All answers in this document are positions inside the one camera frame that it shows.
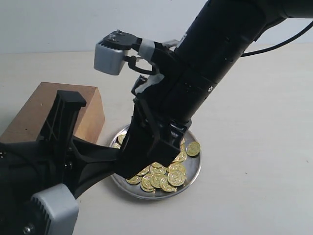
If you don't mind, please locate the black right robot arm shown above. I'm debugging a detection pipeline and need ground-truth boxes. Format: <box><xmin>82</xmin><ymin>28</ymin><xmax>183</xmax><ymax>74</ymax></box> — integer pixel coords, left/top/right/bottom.
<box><xmin>114</xmin><ymin>0</ymin><xmax>313</xmax><ymax>179</ymax></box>

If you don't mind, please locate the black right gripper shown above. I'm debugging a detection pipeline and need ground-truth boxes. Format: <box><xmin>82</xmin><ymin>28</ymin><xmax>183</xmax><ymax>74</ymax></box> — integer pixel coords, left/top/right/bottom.
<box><xmin>114</xmin><ymin>41</ymin><xmax>217</xmax><ymax>179</ymax></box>

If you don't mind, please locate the lone gold coin on rim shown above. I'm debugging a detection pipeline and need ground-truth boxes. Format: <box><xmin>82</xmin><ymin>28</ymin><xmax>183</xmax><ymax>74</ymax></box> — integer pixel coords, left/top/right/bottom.
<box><xmin>186</xmin><ymin>141</ymin><xmax>201</xmax><ymax>157</ymax></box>

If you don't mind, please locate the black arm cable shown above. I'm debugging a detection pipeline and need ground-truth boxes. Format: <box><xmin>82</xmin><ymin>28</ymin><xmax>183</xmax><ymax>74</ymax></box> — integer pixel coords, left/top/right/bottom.
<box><xmin>241</xmin><ymin>14</ymin><xmax>313</xmax><ymax>57</ymax></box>

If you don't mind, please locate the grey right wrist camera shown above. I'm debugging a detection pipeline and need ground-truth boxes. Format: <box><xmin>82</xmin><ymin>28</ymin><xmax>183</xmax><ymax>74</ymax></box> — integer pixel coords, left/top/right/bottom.
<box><xmin>93</xmin><ymin>29</ymin><xmax>142</xmax><ymax>76</ymax></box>

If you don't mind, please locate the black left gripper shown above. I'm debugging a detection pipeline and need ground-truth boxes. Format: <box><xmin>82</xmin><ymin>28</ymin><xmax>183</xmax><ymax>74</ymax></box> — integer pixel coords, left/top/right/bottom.
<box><xmin>0</xmin><ymin>90</ymin><xmax>119</xmax><ymax>235</ymax></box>

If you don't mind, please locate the brown cardboard slotted box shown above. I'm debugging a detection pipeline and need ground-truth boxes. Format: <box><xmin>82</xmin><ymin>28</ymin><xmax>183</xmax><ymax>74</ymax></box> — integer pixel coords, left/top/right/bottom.
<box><xmin>0</xmin><ymin>82</ymin><xmax>105</xmax><ymax>143</ymax></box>

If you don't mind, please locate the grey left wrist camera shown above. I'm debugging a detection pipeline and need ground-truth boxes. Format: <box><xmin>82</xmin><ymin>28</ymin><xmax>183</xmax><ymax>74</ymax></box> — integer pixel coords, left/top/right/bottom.
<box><xmin>23</xmin><ymin>184</ymin><xmax>79</xmax><ymax>235</ymax></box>

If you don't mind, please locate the gold coin front right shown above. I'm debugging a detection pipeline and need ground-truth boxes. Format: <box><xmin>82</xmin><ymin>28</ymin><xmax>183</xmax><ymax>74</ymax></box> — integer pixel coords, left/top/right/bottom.
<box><xmin>167</xmin><ymin>171</ymin><xmax>185</xmax><ymax>187</ymax></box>

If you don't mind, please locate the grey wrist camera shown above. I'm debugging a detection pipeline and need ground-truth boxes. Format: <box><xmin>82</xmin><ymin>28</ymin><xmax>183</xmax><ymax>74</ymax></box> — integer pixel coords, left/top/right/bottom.
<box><xmin>23</xmin><ymin>184</ymin><xmax>79</xmax><ymax>235</ymax></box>
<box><xmin>93</xmin><ymin>29</ymin><xmax>142</xmax><ymax>76</ymax></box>

